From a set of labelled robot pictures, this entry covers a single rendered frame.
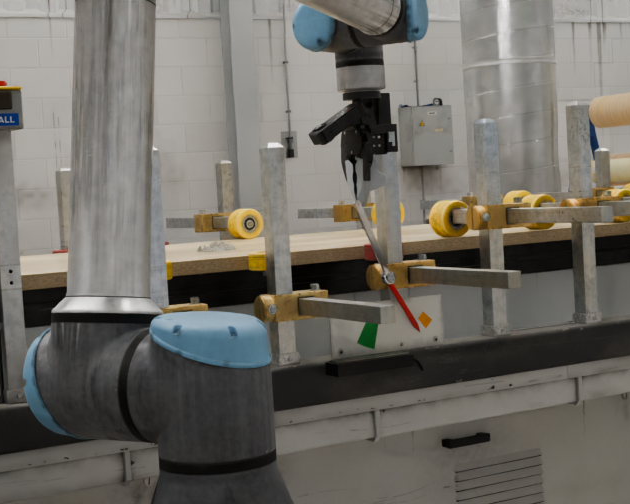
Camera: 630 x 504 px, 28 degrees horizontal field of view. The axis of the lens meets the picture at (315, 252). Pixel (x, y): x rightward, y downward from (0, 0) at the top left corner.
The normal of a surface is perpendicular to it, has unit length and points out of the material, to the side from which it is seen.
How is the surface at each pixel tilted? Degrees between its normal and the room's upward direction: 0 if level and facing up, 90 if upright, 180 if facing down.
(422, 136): 90
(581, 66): 90
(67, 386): 87
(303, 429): 90
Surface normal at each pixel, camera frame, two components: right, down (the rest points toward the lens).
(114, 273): 0.28, -0.06
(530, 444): 0.50, 0.01
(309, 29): -0.58, 0.08
